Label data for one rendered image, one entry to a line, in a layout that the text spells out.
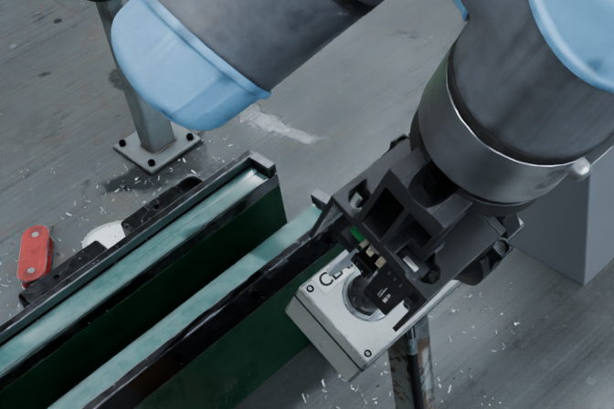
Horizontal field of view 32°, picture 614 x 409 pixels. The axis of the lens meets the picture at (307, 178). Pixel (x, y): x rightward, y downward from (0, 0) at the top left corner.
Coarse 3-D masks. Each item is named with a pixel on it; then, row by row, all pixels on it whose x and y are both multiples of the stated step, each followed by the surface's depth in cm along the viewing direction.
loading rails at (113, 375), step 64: (192, 192) 104; (256, 192) 105; (320, 192) 101; (128, 256) 100; (192, 256) 102; (256, 256) 98; (320, 256) 99; (64, 320) 95; (128, 320) 100; (192, 320) 93; (256, 320) 97; (0, 384) 92; (64, 384) 97; (128, 384) 88; (192, 384) 94; (256, 384) 101
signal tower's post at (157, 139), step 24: (96, 0) 113; (120, 0) 115; (120, 72) 122; (144, 120) 125; (168, 120) 128; (120, 144) 131; (144, 144) 129; (168, 144) 130; (192, 144) 129; (144, 168) 127
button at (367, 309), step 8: (352, 280) 72; (360, 280) 72; (368, 280) 72; (352, 288) 72; (360, 288) 72; (352, 296) 72; (360, 296) 72; (352, 304) 72; (360, 304) 72; (368, 304) 72; (360, 312) 72; (368, 312) 72
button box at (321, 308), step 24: (312, 288) 72; (336, 288) 72; (288, 312) 76; (312, 312) 72; (336, 312) 72; (312, 336) 75; (336, 336) 72; (360, 336) 71; (384, 336) 72; (336, 360) 74; (360, 360) 71
